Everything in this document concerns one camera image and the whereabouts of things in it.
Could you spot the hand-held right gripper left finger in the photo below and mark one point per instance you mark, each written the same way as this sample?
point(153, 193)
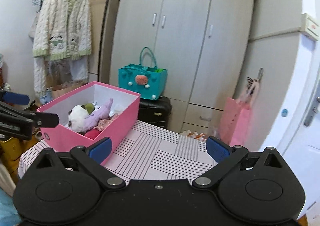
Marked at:
point(101, 150)

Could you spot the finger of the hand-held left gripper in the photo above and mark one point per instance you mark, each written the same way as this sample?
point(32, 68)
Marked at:
point(16, 98)
point(45, 119)

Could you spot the white knit cardigan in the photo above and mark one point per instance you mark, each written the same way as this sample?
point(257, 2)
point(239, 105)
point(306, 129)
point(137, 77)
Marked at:
point(62, 23)

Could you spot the beige wardrobe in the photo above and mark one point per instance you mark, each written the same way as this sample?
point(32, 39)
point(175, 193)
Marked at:
point(185, 40)

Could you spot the round blue sticker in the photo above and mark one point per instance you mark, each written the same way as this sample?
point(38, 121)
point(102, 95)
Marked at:
point(284, 112)

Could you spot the pink cardboard box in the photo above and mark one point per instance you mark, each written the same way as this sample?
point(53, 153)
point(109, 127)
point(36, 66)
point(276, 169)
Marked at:
point(120, 125)

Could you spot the teal cloth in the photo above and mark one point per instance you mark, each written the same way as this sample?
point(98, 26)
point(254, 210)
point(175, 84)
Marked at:
point(7, 208)

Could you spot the white plush toy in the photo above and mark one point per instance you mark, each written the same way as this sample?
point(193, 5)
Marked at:
point(77, 118)

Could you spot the light blue printed bag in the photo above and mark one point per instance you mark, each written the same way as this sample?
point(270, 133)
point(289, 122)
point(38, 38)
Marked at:
point(47, 97)

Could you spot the brown paper bag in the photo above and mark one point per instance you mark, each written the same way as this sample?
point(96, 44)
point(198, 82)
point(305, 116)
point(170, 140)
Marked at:
point(62, 92)

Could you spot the black metal clothes rack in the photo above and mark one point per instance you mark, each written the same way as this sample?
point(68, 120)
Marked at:
point(106, 15)

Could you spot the pink paper bag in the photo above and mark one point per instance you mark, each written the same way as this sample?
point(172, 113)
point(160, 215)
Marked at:
point(236, 123)

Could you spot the white door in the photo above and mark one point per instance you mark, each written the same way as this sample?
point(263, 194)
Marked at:
point(300, 78)

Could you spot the purple plush toy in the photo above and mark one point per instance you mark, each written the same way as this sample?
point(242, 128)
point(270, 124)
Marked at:
point(98, 115)

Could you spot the white and orange bag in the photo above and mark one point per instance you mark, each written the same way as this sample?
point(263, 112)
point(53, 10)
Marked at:
point(193, 134)

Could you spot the white wall junction box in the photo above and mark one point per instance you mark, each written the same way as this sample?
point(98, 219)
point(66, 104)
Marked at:
point(310, 25)

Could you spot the teal felt tote bag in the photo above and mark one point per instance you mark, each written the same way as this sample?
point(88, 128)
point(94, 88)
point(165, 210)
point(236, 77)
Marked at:
point(142, 85)

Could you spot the white plastic bag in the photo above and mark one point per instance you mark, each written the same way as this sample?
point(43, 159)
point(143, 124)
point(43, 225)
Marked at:
point(117, 108)

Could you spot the pink floral cloth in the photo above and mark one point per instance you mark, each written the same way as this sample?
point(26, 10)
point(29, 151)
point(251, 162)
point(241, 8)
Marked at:
point(107, 122)

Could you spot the black suitcase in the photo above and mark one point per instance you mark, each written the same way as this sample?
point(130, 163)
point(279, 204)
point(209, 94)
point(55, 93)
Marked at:
point(155, 113)

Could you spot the pink striped tablecloth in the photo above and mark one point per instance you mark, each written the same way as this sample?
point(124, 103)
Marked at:
point(160, 155)

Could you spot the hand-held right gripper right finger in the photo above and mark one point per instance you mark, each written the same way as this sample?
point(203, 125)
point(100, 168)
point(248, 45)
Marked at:
point(217, 149)

